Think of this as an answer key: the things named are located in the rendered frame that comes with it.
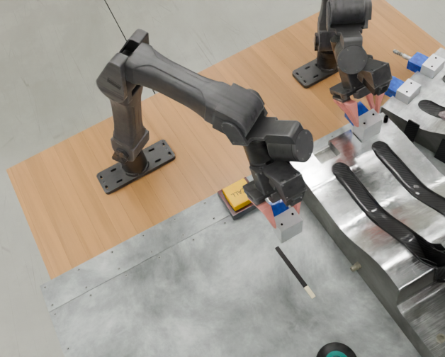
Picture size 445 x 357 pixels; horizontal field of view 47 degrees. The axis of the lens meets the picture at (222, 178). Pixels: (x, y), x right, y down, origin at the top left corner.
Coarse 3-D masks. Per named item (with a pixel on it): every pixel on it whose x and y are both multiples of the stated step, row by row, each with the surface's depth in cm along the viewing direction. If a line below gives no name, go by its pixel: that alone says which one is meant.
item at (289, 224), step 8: (280, 200) 104; (272, 208) 103; (280, 208) 103; (288, 208) 103; (280, 216) 101; (288, 216) 101; (296, 216) 100; (280, 224) 100; (288, 224) 100; (296, 224) 100; (280, 232) 100; (288, 232) 101; (296, 232) 103; (280, 240) 103
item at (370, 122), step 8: (360, 104) 117; (360, 112) 116; (368, 112) 114; (376, 112) 114; (360, 120) 114; (368, 120) 113; (376, 120) 113; (360, 128) 114; (368, 128) 113; (376, 128) 115; (360, 136) 116; (368, 136) 116
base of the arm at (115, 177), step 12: (156, 144) 134; (168, 144) 133; (144, 156) 128; (156, 156) 132; (168, 156) 131; (108, 168) 131; (120, 168) 131; (132, 168) 126; (144, 168) 129; (156, 168) 130; (108, 180) 129; (120, 180) 129; (132, 180) 129; (108, 192) 127
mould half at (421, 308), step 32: (384, 128) 118; (352, 160) 114; (416, 160) 113; (320, 192) 111; (384, 192) 110; (352, 224) 107; (416, 224) 101; (352, 256) 108; (384, 256) 97; (384, 288) 100; (416, 288) 97; (416, 320) 97
